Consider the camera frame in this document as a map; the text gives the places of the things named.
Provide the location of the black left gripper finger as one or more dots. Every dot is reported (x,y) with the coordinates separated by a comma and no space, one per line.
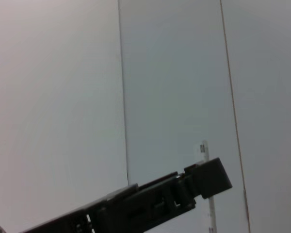
(208,177)

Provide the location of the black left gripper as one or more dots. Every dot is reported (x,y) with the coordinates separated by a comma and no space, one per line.
(99,216)

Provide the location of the transparent plastic ruler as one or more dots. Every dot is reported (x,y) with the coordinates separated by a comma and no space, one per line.
(213,213)

